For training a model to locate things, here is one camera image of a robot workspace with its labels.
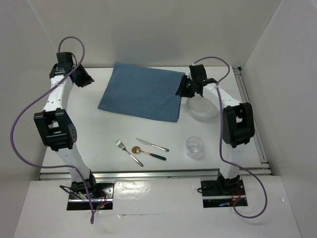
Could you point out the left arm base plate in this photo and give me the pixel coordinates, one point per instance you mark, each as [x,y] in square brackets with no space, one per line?
[102,198]

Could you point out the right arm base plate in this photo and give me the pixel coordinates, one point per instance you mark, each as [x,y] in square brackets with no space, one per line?
[213,197]

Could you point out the blue cloth napkin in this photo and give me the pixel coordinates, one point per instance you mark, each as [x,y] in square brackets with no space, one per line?
[143,92]

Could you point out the silver fork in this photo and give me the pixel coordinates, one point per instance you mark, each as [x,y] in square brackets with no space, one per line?
[122,147]

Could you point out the clear drinking glass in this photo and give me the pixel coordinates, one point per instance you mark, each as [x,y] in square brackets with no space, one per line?
[195,148]

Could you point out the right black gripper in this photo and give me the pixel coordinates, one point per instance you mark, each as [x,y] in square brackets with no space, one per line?
[182,90]

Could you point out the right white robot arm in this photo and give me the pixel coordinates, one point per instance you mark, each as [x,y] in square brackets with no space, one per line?
[236,126]

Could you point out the silver table knife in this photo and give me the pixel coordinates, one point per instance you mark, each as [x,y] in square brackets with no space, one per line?
[152,145]

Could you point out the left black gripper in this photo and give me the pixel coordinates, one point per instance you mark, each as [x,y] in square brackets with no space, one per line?
[86,79]

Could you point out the aluminium right side rail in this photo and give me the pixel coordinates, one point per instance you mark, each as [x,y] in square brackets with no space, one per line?
[265,166]

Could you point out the aluminium rail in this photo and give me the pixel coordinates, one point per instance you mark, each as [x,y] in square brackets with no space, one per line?
[265,166]
[151,175]

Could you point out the aluminium front rail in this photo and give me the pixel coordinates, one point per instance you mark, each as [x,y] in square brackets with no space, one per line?
[151,175]

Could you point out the gold spoon green handle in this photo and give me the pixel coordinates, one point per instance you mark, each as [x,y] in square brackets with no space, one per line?
[138,150]

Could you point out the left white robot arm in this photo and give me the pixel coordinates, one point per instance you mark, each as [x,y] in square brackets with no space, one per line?
[57,130]

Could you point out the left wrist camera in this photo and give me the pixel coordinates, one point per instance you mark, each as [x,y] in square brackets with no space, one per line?
[65,58]

